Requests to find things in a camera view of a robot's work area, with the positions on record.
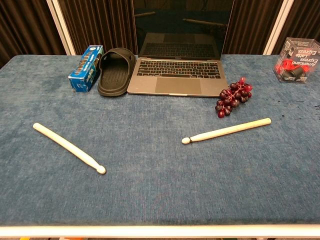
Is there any white table edge rail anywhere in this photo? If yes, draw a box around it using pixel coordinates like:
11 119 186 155
0 224 320 239

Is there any plain white drumstick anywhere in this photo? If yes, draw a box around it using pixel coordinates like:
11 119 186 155
32 122 107 175

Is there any grey open laptop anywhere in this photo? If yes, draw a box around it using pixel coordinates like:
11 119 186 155
126 0 236 98

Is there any dark pleated curtain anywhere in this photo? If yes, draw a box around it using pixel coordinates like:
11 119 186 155
0 0 67 69
222 0 285 56
272 0 320 55
57 0 139 56

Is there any black rubber slipper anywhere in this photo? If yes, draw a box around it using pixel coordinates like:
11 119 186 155
97 47 137 97

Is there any white frame post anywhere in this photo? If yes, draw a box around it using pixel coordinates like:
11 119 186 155
46 0 76 56
262 0 295 56

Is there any white drumstick with black band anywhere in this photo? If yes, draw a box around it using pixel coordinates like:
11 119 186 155
181 117 272 145

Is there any blue fabric table cover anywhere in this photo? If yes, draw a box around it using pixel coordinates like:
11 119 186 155
0 54 320 227

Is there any dark red grape bunch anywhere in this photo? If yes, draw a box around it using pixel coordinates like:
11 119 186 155
214 76 253 119

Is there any blue cardboard wrap box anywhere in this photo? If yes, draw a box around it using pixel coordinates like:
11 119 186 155
67 44 105 93

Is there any clear box with red print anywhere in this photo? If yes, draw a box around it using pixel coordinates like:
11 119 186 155
272 37 320 84

